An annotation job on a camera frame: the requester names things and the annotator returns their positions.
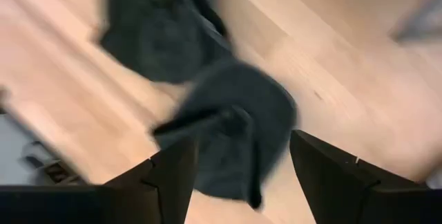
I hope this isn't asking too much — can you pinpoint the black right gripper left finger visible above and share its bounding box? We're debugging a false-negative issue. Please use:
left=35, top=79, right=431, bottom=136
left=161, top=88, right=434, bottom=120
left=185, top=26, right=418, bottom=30
left=0, top=137, right=200, bottom=224

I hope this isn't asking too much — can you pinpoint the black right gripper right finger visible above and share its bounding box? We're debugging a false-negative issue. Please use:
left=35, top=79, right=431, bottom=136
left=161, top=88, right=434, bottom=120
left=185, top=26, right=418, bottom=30
left=289, top=129, right=442, bottom=224

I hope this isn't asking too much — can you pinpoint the dark grey cap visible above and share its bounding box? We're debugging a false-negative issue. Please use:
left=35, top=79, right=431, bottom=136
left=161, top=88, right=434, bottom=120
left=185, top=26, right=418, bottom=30
left=99, top=0, right=233, bottom=84
left=151, top=61, right=298, bottom=211

